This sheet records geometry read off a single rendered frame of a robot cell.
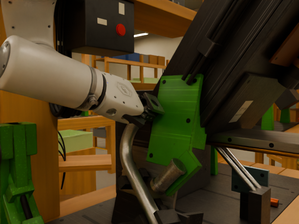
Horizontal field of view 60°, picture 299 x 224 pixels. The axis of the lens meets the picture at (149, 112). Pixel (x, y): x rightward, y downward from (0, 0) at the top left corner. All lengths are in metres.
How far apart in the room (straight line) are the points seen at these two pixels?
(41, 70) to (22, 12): 0.11
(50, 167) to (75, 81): 0.39
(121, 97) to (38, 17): 0.20
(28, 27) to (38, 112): 0.29
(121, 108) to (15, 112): 0.32
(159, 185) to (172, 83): 0.23
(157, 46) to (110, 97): 11.51
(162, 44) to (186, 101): 11.25
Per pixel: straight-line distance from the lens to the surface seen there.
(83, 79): 0.45
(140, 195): 0.58
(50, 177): 0.79
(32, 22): 0.50
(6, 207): 0.59
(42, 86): 0.42
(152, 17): 0.98
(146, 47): 12.34
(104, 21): 0.74
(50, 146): 0.77
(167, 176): 0.53
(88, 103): 0.48
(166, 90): 0.62
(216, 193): 0.92
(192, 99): 0.57
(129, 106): 0.50
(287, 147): 0.60
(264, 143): 0.61
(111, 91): 0.49
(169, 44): 11.58
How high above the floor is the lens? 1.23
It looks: 4 degrees down
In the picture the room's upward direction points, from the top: straight up
